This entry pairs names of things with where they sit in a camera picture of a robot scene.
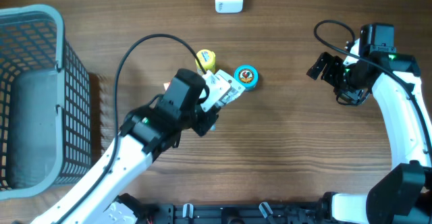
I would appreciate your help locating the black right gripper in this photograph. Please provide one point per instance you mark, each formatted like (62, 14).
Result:
(352, 96)

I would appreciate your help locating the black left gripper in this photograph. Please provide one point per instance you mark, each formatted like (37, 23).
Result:
(209, 117)

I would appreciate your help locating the yellow cylindrical container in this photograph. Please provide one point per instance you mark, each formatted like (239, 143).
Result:
(207, 59)

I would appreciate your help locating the teal tin can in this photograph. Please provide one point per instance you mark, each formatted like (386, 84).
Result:
(247, 76)

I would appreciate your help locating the red silver foil packet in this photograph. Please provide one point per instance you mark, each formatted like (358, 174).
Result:
(237, 90)

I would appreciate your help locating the red snack box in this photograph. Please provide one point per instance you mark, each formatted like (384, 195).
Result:
(166, 85)

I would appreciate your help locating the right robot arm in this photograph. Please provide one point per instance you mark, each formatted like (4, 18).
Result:
(372, 66)

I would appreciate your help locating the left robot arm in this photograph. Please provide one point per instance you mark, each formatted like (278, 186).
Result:
(191, 101)

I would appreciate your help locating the grey plastic shopping basket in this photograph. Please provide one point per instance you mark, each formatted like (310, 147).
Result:
(45, 104)

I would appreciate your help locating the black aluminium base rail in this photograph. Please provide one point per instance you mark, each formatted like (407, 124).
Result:
(290, 213)

